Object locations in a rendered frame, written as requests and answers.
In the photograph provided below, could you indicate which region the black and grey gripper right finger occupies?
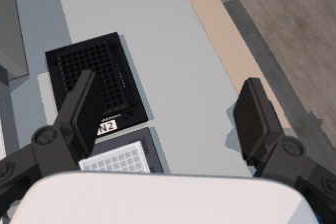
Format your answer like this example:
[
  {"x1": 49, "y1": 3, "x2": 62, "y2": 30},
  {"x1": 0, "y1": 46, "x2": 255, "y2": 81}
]
[{"x1": 233, "y1": 77, "x2": 336, "y2": 224}]

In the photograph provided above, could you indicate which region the clear multiwell plate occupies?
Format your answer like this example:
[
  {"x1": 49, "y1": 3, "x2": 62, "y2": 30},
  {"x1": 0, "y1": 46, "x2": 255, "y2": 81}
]
[{"x1": 78, "y1": 141, "x2": 150, "y2": 173}]

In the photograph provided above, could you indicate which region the grey flat mat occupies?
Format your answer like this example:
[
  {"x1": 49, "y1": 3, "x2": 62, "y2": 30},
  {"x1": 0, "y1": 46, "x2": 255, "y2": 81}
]
[{"x1": 9, "y1": 0, "x2": 256, "y2": 177}]

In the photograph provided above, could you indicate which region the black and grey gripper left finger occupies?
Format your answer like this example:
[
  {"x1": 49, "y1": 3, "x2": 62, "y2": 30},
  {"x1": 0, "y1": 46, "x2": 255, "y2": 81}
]
[{"x1": 0, "y1": 69, "x2": 105, "y2": 220}]

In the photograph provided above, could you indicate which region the black multi-well plate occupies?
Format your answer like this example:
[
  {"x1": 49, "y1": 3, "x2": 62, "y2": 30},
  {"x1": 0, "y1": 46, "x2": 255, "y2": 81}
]
[{"x1": 56, "y1": 39, "x2": 133, "y2": 122}]

